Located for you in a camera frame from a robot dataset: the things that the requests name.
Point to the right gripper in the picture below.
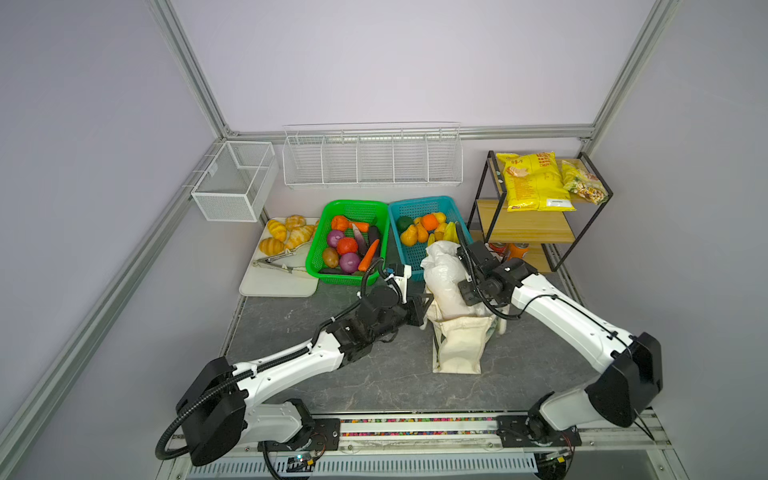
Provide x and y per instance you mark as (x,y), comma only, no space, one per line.
(465,286)

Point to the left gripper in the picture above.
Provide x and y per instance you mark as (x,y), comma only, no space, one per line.
(416,307)

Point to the white plastic grocery bag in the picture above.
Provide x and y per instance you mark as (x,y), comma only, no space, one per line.
(442,272)

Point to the canvas tote bag floral print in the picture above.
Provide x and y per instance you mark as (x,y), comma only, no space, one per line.
(461,333)

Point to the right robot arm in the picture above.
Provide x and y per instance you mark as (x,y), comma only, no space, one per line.
(629,367)

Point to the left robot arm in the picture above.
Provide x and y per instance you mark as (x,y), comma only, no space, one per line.
(227,404)

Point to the red cola can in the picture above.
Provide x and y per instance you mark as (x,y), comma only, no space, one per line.
(498,248)

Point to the orange Fanta can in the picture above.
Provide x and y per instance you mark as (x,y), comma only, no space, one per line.
(518,250)

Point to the orange carrot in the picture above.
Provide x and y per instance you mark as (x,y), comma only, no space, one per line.
(369,256)

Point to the purple onion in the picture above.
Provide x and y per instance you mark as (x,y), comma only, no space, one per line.
(349,263)
(333,238)

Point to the red tomato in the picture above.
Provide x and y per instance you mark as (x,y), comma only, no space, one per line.
(347,245)

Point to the brown potato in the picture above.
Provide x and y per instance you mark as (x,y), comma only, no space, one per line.
(330,258)

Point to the yellow pear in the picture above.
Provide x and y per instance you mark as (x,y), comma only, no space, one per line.
(409,237)

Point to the green plastic basket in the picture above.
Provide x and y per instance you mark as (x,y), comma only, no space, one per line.
(350,236)

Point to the orange fruit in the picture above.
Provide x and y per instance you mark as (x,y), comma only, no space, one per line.
(429,222)

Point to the green avocado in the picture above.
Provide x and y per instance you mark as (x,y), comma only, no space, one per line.
(403,223)

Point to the teal plastic basket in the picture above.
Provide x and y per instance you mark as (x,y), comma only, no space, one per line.
(444,208)

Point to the orange bell pepper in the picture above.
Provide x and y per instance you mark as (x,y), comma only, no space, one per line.
(340,223)

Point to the large yellow chips bag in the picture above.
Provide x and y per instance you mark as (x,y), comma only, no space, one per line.
(534,183)

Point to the metal tongs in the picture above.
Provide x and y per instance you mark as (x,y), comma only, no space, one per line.
(275,262)

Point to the white bread tray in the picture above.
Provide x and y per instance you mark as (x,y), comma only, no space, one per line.
(294,231)

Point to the croissant bread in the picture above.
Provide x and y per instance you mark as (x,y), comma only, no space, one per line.
(271,246)

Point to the small yellow snack bag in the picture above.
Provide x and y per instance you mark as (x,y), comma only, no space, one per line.
(580,182)

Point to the small white mesh basket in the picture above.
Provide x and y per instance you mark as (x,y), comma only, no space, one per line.
(236,183)

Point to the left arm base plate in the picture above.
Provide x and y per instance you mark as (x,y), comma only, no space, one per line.
(322,434)

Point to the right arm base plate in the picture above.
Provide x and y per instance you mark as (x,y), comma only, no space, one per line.
(518,430)

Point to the long white wire basket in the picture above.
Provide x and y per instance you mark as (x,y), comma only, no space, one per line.
(373,154)

